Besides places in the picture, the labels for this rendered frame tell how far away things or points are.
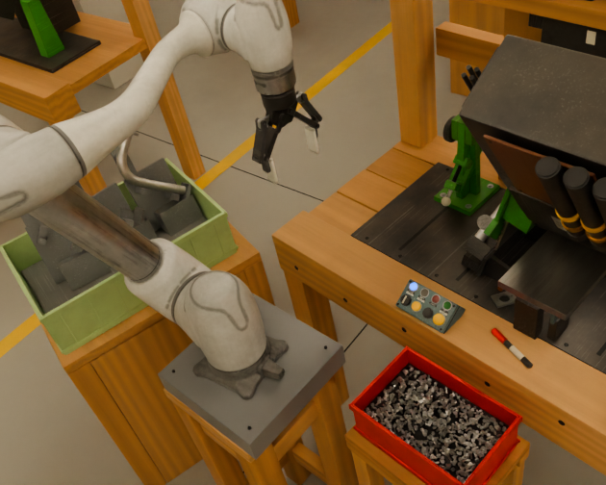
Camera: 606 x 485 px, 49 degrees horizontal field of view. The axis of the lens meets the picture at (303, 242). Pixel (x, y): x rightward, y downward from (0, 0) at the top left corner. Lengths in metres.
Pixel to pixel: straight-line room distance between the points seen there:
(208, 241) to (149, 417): 0.66
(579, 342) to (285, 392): 0.70
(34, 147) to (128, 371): 1.16
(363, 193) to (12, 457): 1.79
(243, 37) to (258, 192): 2.35
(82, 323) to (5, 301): 1.67
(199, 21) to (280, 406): 0.87
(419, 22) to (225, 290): 1.03
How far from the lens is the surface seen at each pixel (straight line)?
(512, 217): 1.65
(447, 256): 1.87
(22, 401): 3.19
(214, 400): 1.65
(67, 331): 2.04
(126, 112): 1.22
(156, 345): 2.16
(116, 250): 1.50
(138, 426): 2.37
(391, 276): 1.83
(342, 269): 1.87
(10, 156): 1.15
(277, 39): 1.37
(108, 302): 2.03
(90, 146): 1.18
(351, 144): 3.88
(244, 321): 1.51
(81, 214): 1.41
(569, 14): 1.62
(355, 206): 2.09
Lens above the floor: 2.23
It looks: 42 degrees down
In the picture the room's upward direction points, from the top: 13 degrees counter-clockwise
